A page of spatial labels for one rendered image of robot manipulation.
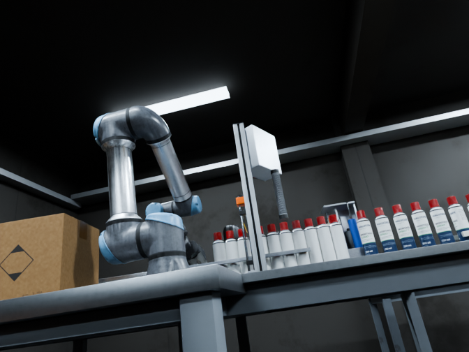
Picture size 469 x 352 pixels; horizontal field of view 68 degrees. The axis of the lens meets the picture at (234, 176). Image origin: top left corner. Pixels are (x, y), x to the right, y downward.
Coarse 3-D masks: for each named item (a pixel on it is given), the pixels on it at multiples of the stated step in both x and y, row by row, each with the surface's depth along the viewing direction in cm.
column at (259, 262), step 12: (240, 132) 146; (240, 144) 144; (240, 156) 141; (240, 168) 139; (252, 180) 136; (252, 192) 134; (252, 204) 133; (252, 216) 132; (252, 228) 129; (252, 240) 127; (252, 252) 126; (264, 252) 125; (264, 264) 124
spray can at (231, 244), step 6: (228, 234) 145; (228, 240) 143; (234, 240) 143; (228, 246) 142; (234, 246) 142; (228, 252) 141; (234, 252) 141; (228, 258) 141; (228, 264) 140; (234, 264) 139; (234, 270) 138; (240, 270) 140
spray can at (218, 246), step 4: (216, 232) 145; (220, 232) 146; (216, 236) 144; (220, 236) 145; (216, 240) 144; (220, 240) 144; (212, 244) 144; (216, 244) 142; (220, 244) 142; (224, 244) 144; (216, 248) 142; (220, 248) 142; (224, 248) 143; (216, 252) 141; (220, 252) 141; (224, 252) 142; (216, 256) 141; (220, 256) 140; (224, 256) 141; (216, 260) 140; (220, 260) 140; (224, 260) 140; (224, 264) 139
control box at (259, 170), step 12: (252, 132) 143; (264, 132) 150; (252, 144) 141; (264, 144) 146; (252, 156) 140; (264, 156) 142; (276, 156) 151; (252, 168) 139; (264, 168) 141; (276, 168) 147; (264, 180) 153
